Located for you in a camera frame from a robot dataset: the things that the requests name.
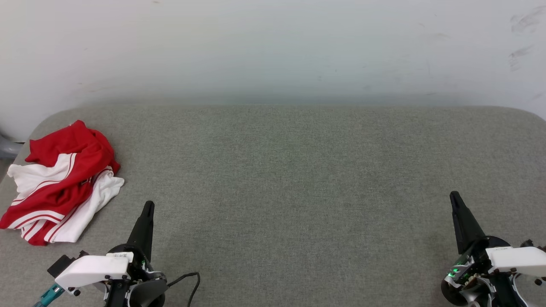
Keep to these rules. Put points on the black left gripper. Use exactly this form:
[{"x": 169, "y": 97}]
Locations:
[{"x": 147, "y": 292}]

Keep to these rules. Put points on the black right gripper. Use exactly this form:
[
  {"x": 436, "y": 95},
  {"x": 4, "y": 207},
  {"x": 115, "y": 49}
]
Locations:
[{"x": 469, "y": 273}]

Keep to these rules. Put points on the red and white shirt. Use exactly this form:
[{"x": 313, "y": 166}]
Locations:
[{"x": 55, "y": 192}]

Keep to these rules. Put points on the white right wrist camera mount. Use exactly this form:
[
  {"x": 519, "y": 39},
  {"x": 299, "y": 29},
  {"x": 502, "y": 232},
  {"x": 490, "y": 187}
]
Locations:
[{"x": 516, "y": 258}]

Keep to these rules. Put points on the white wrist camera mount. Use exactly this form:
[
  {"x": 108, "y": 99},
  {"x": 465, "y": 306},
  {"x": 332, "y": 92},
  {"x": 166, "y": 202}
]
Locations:
[
  {"x": 516, "y": 258},
  {"x": 91, "y": 268}
]

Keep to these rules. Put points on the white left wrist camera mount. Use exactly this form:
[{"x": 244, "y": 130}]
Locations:
[{"x": 91, "y": 268}]

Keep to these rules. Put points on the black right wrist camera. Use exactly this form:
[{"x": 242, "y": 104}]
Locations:
[{"x": 531, "y": 245}]

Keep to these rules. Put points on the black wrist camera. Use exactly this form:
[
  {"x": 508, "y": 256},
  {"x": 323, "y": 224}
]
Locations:
[
  {"x": 59, "y": 265},
  {"x": 531, "y": 245}
]

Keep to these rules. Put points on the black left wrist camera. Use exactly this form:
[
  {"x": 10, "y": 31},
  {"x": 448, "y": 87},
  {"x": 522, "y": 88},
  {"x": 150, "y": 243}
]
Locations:
[{"x": 59, "y": 265}]

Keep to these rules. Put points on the grey metal frame bar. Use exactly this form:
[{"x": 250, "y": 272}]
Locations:
[{"x": 6, "y": 147}]

